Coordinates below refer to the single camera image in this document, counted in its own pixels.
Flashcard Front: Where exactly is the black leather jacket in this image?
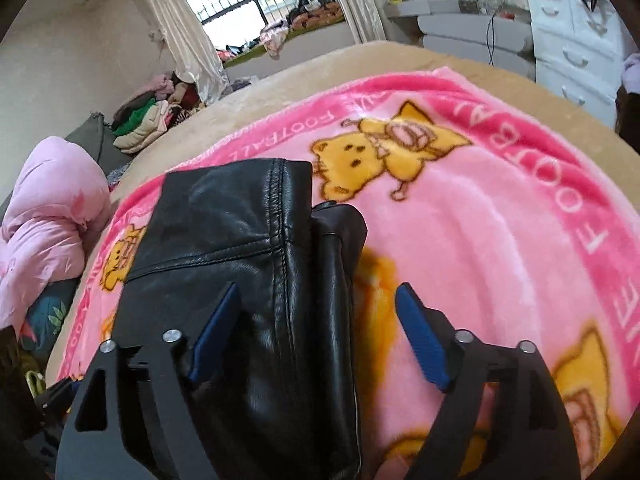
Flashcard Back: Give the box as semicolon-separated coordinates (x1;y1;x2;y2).
112;158;367;479

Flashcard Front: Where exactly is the stack of folded clothes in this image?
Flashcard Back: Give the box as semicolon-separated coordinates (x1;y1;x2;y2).
112;73;205;155

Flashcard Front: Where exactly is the clothes pile on windowsill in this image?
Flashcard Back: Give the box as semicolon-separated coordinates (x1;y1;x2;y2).
216;0;345;66

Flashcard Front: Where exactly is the dark floral pillow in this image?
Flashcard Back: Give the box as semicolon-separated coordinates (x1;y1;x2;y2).
20;278;80;367

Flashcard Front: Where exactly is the pink cartoon bear blanket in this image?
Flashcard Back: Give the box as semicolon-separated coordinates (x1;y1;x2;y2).
48;67;639;479

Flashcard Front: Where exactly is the pink quilt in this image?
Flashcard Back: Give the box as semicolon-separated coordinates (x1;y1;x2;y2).
1;136;111;333

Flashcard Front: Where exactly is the tan bed cover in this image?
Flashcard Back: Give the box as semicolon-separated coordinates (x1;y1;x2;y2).
46;41;639;387

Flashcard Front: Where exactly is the left cream curtain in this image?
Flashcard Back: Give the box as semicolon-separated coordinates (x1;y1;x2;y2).
146;0;229;105

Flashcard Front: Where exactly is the lilac garment on chair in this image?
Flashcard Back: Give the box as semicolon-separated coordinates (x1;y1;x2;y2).
622;52;640;94

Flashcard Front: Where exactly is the white drawer chest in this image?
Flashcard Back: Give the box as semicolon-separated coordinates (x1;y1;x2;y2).
528;0;638;128

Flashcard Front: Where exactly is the grey low cabinet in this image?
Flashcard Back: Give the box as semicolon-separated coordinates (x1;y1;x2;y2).
384;0;536;80

